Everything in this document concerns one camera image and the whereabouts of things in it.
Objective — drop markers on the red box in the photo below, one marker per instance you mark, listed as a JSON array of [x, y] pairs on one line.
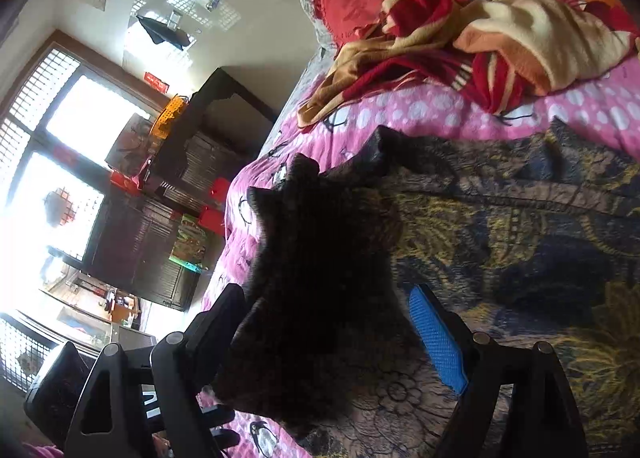
[[220, 189], [212, 220]]

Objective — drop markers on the small red wall sign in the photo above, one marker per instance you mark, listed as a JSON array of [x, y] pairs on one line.
[[156, 82]]

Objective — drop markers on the window with wooden frame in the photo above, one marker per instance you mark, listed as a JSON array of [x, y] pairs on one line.
[[90, 113]]

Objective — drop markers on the cluttered desk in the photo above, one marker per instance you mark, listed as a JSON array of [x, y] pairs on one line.
[[100, 308]]

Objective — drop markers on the colourful picture box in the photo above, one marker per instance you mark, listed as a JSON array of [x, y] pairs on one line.
[[187, 243]]

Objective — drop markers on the pink printed bedsheet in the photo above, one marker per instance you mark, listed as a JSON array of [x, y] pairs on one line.
[[425, 108]]

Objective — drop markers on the orange plastic basket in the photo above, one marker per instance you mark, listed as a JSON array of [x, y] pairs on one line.
[[172, 113]]

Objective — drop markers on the red and orange fleece blanket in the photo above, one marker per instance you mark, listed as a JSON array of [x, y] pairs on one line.
[[525, 28]]

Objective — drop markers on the brown paper bag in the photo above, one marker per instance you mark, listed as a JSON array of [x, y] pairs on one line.
[[130, 143]]

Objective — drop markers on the dark cloth on wall hook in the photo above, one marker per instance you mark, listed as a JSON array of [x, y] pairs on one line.
[[162, 30]]

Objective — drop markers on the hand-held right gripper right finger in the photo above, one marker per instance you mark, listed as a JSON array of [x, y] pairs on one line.
[[440, 343]]

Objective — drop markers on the dark floral patterned garment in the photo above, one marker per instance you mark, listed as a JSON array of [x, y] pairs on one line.
[[500, 218]]

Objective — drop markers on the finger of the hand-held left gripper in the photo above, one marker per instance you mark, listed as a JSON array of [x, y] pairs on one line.
[[217, 414], [225, 439]]

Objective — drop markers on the dark wooden bookshelf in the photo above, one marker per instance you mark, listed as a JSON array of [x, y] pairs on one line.
[[225, 88]]

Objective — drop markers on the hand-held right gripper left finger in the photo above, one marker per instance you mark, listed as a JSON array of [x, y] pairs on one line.
[[220, 323]]

